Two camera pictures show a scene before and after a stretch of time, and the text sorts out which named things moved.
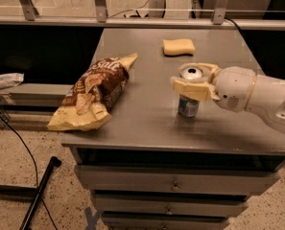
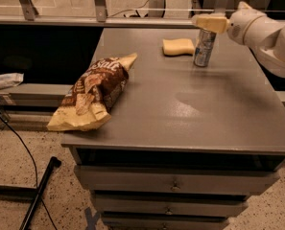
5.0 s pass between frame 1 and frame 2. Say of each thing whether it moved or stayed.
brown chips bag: stayed
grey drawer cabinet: stayed
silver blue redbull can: moved
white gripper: moved
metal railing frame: stayed
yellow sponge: stayed
